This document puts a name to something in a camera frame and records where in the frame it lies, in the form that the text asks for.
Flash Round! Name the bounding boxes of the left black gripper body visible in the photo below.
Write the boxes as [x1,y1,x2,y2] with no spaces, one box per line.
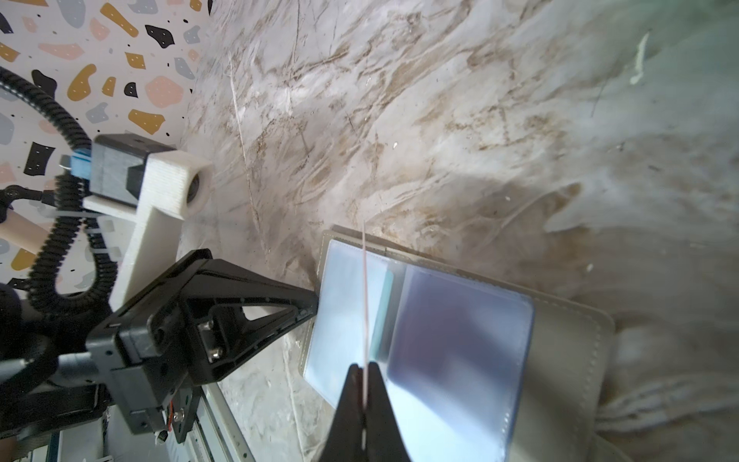
[1,285,201,439]

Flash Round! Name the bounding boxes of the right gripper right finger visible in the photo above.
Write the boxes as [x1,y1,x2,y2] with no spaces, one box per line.
[365,362,410,462]

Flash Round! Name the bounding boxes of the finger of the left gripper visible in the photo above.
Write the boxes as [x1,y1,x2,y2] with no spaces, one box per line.
[117,249,319,384]

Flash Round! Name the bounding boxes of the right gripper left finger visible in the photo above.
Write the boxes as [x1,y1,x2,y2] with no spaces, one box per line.
[319,364,366,462]

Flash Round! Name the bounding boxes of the blue credit card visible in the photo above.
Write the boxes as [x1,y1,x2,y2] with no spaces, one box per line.
[386,266,534,461]

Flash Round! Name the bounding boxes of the grey card holder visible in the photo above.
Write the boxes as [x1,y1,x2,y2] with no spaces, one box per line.
[301,229,625,461]

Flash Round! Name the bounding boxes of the white red-dot credit card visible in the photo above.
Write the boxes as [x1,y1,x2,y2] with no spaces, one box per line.
[361,221,371,452]

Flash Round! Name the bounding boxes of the black corrugated cable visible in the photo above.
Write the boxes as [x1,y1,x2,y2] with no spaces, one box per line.
[0,65,119,316]

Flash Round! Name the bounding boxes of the aluminium mounting rail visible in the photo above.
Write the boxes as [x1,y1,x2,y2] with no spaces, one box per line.
[21,385,255,461]

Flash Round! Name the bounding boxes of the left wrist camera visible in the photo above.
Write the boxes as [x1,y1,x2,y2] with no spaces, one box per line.
[69,133,214,311]

